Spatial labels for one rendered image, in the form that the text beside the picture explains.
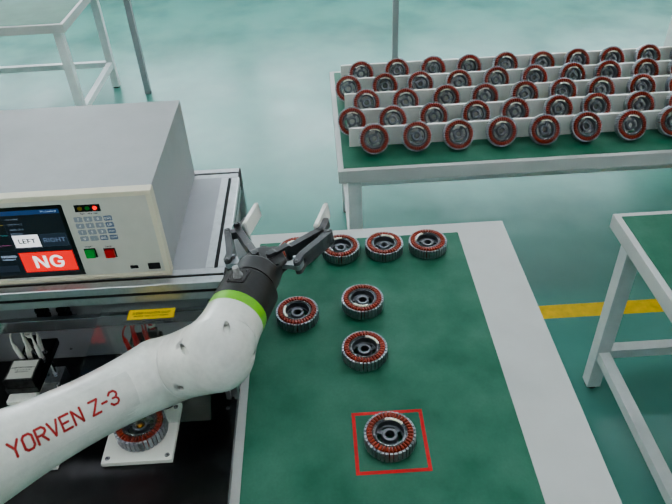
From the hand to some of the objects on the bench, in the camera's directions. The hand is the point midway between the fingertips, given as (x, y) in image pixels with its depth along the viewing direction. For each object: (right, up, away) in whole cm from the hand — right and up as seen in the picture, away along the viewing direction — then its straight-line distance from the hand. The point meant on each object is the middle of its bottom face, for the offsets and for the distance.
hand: (290, 212), depth 118 cm
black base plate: (-46, -49, +27) cm, 72 cm away
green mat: (+18, -32, +45) cm, 58 cm away
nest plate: (-34, -48, +25) cm, 63 cm away
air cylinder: (-59, -40, +36) cm, 80 cm away
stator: (+15, -33, +43) cm, 56 cm away
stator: (-34, -46, +24) cm, 62 cm away
